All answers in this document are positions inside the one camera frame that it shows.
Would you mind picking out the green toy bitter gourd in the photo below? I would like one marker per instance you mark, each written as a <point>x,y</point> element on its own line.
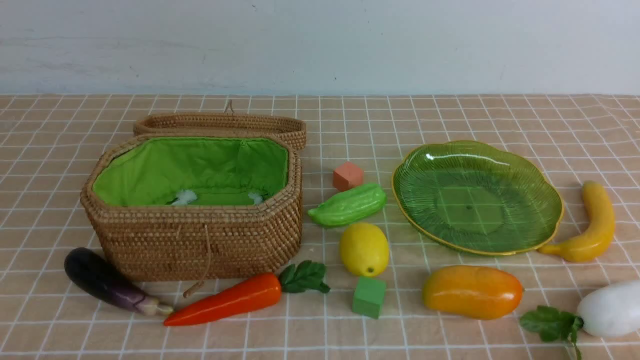
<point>349,206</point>

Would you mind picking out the yellow toy lemon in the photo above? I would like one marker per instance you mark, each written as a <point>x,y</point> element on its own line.
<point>364,249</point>

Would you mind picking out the orange toy carrot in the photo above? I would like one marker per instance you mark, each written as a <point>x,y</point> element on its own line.
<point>256,293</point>

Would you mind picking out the orange toy mango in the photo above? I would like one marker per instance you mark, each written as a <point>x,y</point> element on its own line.
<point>471,291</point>

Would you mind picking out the purple toy eggplant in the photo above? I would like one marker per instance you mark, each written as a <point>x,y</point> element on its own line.
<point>100,279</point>

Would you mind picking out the yellow toy banana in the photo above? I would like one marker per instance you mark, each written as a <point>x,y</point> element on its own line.
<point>599,234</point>

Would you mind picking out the white toy radish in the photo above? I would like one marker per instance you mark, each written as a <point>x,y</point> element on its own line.
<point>609,312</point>

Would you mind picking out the orange foam cube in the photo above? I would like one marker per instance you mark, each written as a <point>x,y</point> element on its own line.
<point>347,176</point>

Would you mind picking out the woven wicker basket lid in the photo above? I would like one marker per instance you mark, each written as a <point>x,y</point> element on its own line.
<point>289,130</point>

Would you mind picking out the woven wicker basket green lining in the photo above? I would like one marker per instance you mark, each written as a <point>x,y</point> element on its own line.
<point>195,206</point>

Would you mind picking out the green foam cube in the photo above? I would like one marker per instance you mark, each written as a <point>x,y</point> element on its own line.
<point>369,296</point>

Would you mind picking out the green glass leaf plate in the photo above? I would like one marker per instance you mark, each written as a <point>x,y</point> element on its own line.
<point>478,199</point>

